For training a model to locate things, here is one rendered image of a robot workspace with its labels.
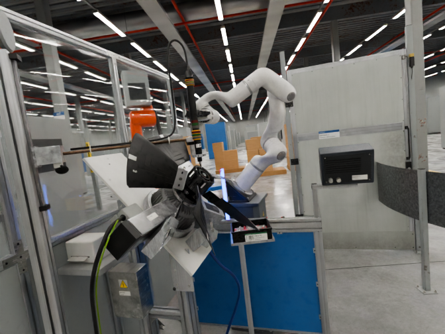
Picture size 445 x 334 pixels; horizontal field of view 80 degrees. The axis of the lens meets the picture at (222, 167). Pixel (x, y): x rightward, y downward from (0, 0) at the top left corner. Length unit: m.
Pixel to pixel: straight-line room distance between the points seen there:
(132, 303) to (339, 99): 2.56
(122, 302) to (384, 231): 2.64
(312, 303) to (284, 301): 0.16
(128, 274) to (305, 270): 1.01
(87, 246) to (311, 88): 2.48
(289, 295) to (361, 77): 2.17
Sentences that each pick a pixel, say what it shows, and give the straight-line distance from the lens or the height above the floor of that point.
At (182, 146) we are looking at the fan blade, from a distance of 1.36.
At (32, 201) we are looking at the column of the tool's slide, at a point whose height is 1.22.
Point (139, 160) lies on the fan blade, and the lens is 1.04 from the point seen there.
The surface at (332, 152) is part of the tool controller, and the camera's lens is 1.52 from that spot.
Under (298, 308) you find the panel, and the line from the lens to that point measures 1.91.
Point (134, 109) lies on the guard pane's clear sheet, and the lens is 2.20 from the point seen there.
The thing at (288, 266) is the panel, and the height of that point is 0.56.
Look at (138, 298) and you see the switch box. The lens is 1.37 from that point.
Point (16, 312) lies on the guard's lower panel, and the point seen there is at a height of 0.77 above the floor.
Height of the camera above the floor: 1.37
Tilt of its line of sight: 6 degrees down
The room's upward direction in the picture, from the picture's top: 7 degrees counter-clockwise
